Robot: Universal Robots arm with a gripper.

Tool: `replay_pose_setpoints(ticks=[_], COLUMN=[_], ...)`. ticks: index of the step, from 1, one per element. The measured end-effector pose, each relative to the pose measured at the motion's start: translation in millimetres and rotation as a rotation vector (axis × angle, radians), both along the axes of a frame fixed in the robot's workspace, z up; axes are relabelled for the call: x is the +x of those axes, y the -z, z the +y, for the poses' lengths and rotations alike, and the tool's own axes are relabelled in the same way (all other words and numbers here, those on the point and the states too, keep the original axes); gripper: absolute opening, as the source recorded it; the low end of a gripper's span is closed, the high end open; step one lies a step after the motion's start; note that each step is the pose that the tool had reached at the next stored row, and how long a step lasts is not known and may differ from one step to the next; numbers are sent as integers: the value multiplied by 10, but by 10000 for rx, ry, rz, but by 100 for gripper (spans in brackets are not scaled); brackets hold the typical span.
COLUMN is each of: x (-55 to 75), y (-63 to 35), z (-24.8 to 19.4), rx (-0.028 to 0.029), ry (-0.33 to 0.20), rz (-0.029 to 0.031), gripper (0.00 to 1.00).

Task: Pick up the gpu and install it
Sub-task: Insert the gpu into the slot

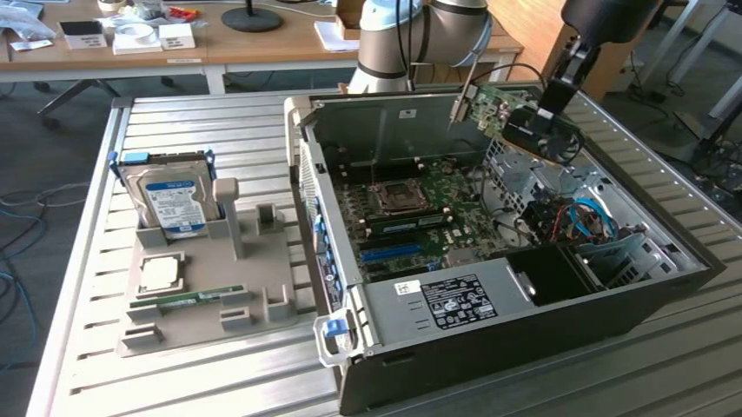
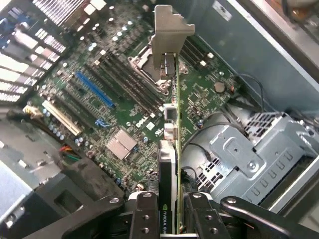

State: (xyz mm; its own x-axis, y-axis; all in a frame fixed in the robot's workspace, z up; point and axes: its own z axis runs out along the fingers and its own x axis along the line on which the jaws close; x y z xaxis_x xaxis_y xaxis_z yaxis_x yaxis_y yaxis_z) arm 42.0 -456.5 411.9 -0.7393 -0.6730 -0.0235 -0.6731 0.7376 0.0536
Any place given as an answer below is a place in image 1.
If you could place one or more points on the red small parts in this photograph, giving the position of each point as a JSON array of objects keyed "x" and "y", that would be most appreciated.
[{"x": 185, "y": 13}]

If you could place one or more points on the blue expansion slot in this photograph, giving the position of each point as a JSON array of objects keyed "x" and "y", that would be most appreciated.
[{"x": 392, "y": 253}]

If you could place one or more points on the white table frame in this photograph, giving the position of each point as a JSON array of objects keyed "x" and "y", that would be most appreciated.
[{"x": 691, "y": 39}]

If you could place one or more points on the black round lamp base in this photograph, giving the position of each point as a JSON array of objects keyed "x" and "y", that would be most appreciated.
[{"x": 253, "y": 21}]

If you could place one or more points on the silver CPU chip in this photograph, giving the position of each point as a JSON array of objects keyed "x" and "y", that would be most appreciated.
[{"x": 159, "y": 274}]

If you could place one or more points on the clear plastic bag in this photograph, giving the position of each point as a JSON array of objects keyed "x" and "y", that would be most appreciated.
[{"x": 23, "y": 21}]

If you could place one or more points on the grey parts rack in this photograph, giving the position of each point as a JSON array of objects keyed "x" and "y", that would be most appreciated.
[{"x": 256, "y": 269}]

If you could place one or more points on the small white box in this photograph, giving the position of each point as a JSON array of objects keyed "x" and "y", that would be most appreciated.
[{"x": 177, "y": 37}]

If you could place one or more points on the wooden desk with white frame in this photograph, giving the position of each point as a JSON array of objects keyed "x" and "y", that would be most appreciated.
[{"x": 261, "y": 48}]

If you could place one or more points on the white paper stack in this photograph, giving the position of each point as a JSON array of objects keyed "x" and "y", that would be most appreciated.
[{"x": 333, "y": 39}]

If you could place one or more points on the black expansion slot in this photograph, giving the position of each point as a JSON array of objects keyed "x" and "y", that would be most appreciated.
[{"x": 382, "y": 243}]

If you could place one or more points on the silver disk bay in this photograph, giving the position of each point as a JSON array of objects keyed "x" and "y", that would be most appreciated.
[{"x": 627, "y": 260}]

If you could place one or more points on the green graphics card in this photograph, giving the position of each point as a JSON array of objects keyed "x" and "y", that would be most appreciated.
[{"x": 533, "y": 130}]

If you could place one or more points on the silver chipset heatsink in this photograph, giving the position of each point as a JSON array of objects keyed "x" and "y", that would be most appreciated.
[{"x": 464, "y": 258}]

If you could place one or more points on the hard disk with blue carrier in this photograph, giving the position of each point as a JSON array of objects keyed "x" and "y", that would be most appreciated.
[{"x": 171, "y": 195}]

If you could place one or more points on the brown cardboard box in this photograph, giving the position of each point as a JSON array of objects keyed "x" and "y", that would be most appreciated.
[{"x": 348, "y": 21}]

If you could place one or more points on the beige masking tape roll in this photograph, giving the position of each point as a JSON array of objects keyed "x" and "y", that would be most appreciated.
[{"x": 110, "y": 5}]

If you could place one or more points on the metal CPU socket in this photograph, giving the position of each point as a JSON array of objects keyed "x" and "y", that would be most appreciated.
[{"x": 400, "y": 197}]

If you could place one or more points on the perforated metal drive cage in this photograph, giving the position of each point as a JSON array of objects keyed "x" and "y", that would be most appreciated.
[{"x": 510, "y": 182}]

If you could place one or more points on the grey power supply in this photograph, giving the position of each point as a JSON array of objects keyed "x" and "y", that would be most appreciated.
[{"x": 394, "y": 308}]

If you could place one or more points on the black and white box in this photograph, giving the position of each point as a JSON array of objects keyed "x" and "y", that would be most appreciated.
[{"x": 85, "y": 35}]

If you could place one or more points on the blue case latch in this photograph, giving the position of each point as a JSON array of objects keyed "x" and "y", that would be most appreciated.
[{"x": 334, "y": 328}]

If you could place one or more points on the green RAM stick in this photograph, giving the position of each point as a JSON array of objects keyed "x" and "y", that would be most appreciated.
[
  {"x": 186, "y": 298},
  {"x": 409, "y": 222}
]

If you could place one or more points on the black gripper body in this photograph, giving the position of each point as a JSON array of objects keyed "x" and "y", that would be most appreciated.
[{"x": 614, "y": 19}]

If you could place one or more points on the open black PC case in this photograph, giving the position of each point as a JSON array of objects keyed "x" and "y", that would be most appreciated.
[{"x": 522, "y": 347}]

